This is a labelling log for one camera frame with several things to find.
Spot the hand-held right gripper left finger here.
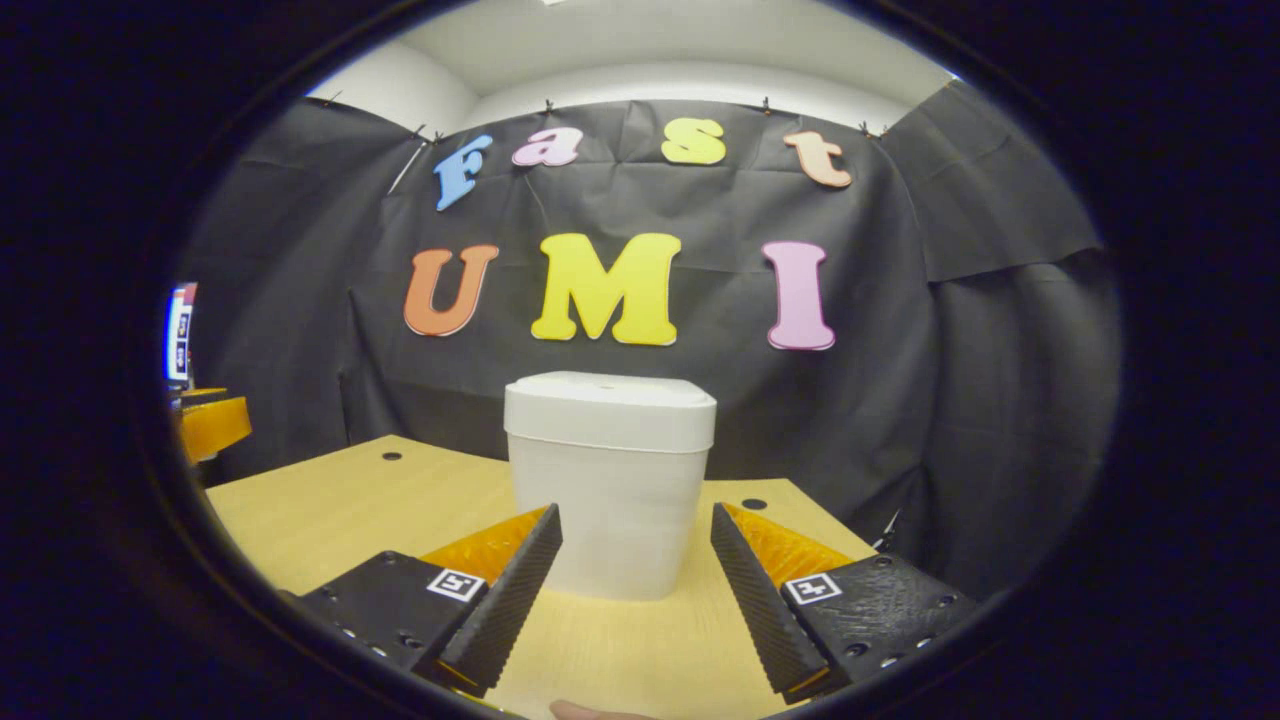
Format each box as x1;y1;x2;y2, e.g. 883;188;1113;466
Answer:
285;503;563;698

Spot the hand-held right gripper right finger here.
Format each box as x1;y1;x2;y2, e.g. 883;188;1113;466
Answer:
710;502;979;701

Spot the white desktop garbage bin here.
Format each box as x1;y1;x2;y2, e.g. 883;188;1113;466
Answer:
503;371;719;603

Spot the wooden desktop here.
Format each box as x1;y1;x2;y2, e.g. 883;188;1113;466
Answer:
205;435;881;720

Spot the computer monitor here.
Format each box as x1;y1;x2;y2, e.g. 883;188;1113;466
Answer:
165;283;199;386

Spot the black backdrop cloth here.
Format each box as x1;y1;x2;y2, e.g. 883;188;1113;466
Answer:
170;80;1126;601

